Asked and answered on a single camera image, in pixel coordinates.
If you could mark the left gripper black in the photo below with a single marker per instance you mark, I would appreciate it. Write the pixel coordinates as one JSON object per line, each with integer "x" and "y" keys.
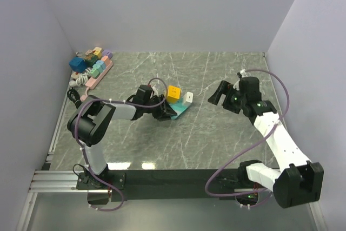
{"x": 165, "y": 112}

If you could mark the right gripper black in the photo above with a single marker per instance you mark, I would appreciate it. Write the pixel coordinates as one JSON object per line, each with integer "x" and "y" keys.
{"x": 224, "y": 87}

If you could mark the yellow cube socket adapter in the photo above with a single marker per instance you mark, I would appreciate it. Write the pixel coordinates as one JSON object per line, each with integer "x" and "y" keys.
{"x": 173, "y": 94}

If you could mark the teal power strip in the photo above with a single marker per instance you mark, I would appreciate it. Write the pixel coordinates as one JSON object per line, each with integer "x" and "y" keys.
{"x": 180, "y": 107}

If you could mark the white plug adapter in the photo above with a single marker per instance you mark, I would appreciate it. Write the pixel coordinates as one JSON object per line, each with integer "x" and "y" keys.
{"x": 187, "y": 99}

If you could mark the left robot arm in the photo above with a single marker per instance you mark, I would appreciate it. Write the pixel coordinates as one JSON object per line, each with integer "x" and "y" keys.
{"x": 90, "y": 122}

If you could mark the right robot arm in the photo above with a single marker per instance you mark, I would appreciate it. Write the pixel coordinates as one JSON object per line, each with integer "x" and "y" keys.
{"x": 298, "y": 180}

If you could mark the salmon pink plug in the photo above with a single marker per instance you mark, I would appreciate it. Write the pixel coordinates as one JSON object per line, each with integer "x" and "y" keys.
{"x": 106, "y": 60}

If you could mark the mint green plug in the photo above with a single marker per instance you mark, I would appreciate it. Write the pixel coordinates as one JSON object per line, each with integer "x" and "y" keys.
{"x": 94, "y": 73}

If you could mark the light blue plug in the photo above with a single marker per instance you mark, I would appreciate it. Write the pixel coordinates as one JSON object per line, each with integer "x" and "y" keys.
{"x": 99, "y": 65}

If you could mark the yellow white plug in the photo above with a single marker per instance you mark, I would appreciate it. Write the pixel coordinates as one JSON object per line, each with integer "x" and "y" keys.
{"x": 97, "y": 51}

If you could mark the blue cube socket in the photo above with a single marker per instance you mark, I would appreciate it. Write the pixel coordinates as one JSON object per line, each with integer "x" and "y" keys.
{"x": 78, "y": 64}

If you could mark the purple power strip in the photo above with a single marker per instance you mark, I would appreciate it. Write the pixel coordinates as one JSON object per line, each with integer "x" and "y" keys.
{"x": 107, "y": 53}

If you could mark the pink power strip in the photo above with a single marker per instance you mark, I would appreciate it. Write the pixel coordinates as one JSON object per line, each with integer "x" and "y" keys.
{"x": 93, "y": 82}

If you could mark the black mounting base bar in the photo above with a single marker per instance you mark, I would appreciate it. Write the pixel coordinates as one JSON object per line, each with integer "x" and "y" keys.
{"x": 175, "y": 184}

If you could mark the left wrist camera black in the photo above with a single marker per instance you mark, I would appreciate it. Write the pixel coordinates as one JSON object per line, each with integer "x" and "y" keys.
{"x": 143, "y": 94}

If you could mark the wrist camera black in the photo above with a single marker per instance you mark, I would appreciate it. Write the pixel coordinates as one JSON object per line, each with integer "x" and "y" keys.
{"x": 249, "y": 85}
{"x": 143, "y": 94}

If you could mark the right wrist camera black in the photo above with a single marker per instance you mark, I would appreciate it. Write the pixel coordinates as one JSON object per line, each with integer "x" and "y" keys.
{"x": 249, "y": 85}

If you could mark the aluminium rail frame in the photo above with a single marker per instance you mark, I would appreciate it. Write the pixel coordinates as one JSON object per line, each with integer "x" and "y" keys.
{"x": 47, "y": 181}

